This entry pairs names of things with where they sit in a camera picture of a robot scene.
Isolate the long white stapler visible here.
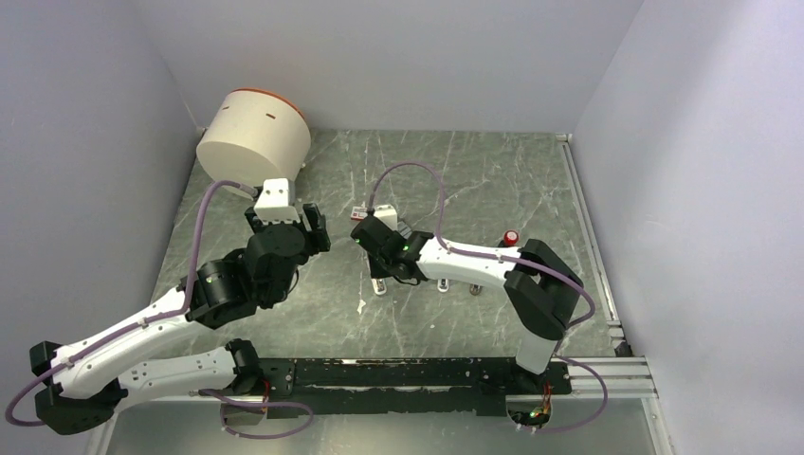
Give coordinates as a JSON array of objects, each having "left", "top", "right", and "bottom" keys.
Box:
[{"left": 371, "top": 278, "right": 387, "bottom": 296}]

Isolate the red white staple box sleeve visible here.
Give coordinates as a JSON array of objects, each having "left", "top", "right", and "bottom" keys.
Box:
[{"left": 350, "top": 206, "right": 368, "bottom": 222}]

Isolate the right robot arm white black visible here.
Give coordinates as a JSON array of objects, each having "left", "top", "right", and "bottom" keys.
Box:
[{"left": 351, "top": 216, "right": 586, "bottom": 392}]

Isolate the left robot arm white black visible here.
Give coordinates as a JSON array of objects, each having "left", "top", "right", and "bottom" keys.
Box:
[{"left": 29, "top": 203, "right": 331, "bottom": 435}]

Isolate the cream cylindrical drum orange rim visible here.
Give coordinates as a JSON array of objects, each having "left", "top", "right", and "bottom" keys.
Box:
[{"left": 195, "top": 88, "right": 312, "bottom": 187}]

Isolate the red black stamp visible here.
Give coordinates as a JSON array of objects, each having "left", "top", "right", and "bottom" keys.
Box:
[{"left": 500, "top": 229, "right": 520, "bottom": 247}]

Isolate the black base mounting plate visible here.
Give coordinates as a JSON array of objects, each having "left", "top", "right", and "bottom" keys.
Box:
[{"left": 221, "top": 357, "right": 573, "bottom": 417}]

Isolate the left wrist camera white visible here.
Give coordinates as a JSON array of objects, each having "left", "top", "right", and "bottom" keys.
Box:
[{"left": 253, "top": 178, "right": 300, "bottom": 224}]

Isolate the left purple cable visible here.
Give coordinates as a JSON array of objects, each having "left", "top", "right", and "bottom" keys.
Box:
[{"left": 5, "top": 180, "right": 316, "bottom": 440}]

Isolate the aluminium rail frame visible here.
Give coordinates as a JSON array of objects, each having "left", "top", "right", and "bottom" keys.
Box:
[{"left": 90, "top": 130, "right": 671, "bottom": 454}]

